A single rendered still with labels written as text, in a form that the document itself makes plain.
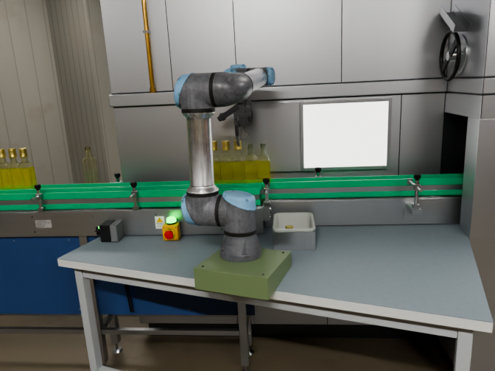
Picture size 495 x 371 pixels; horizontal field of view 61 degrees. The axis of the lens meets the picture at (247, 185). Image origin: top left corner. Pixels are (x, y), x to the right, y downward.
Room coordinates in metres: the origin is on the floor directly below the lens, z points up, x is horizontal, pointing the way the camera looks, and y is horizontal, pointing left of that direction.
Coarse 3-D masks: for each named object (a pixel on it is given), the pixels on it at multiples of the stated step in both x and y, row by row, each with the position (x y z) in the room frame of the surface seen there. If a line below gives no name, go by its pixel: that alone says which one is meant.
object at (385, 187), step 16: (272, 192) 1.89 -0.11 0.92; (288, 192) 1.88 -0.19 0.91; (304, 192) 1.87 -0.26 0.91; (320, 192) 1.86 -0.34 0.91; (336, 192) 1.85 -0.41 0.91; (352, 192) 1.85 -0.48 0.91; (368, 192) 1.84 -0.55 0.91; (384, 192) 1.83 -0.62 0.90; (400, 192) 1.82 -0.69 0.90; (432, 192) 1.81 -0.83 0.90; (448, 192) 1.80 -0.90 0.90
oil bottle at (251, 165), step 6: (246, 156) 1.92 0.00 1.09; (252, 156) 1.91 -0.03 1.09; (246, 162) 1.91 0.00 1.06; (252, 162) 1.91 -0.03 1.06; (246, 168) 1.91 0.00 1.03; (252, 168) 1.91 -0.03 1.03; (246, 174) 1.91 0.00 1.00; (252, 174) 1.91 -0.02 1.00; (246, 180) 1.91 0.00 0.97; (252, 180) 1.91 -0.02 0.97; (258, 180) 1.94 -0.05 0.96
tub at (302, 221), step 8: (280, 216) 1.80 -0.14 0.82; (288, 216) 1.79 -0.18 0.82; (296, 216) 1.79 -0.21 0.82; (304, 216) 1.79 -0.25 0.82; (312, 216) 1.73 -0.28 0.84; (280, 224) 1.79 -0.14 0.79; (288, 224) 1.79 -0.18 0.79; (296, 224) 1.79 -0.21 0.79; (304, 224) 1.78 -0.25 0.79; (312, 224) 1.63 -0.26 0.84
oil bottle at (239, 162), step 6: (234, 156) 1.93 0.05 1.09; (240, 156) 1.92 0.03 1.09; (234, 162) 1.92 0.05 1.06; (240, 162) 1.91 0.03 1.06; (234, 168) 1.92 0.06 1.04; (240, 168) 1.91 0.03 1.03; (234, 174) 1.92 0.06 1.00; (240, 174) 1.91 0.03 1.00; (234, 180) 1.92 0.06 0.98; (240, 180) 1.91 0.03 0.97
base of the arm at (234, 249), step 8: (224, 232) 1.41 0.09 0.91; (224, 240) 1.40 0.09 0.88; (232, 240) 1.36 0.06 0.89; (240, 240) 1.36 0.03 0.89; (248, 240) 1.36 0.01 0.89; (256, 240) 1.39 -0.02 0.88; (224, 248) 1.37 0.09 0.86; (232, 248) 1.35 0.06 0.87; (240, 248) 1.35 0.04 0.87; (248, 248) 1.36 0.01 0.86; (256, 248) 1.37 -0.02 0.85; (224, 256) 1.36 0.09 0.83; (232, 256) 1.34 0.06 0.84; (240, 256) 1.34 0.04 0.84; (248, 256) 1.34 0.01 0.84; (256, 256) 1.36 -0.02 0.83
